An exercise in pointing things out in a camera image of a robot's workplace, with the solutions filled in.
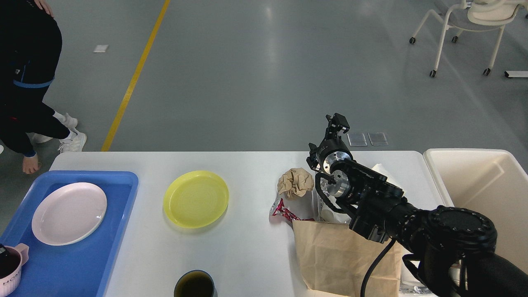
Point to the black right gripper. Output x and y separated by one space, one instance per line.
332 148

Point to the dark green mug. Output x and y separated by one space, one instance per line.
195 283

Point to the pink mug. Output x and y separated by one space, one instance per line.
11 261

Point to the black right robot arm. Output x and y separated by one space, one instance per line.
451 249

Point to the floor outlet plate left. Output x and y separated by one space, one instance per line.
357 139

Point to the floor outlet plate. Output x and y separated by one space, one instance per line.
378 139
357 139

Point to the floor outlet plate right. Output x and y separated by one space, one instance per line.
378 139

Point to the crumpled brown paper ball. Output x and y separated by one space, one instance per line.
295 183

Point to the red white snack wrapper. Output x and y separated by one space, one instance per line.
278 208

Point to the brown paper bag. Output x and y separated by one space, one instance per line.
334 259

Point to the yellow plastic plate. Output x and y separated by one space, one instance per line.
196 199

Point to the beige plastic bin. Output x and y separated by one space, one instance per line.
492 183

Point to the white chair on casters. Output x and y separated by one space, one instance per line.
471 16

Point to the white bar on floor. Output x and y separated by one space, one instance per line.
516 73

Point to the blue plastic tray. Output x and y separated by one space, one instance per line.
81 269

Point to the white round plate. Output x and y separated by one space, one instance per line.
69 214

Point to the person in dark clothes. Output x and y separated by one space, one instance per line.
31 44

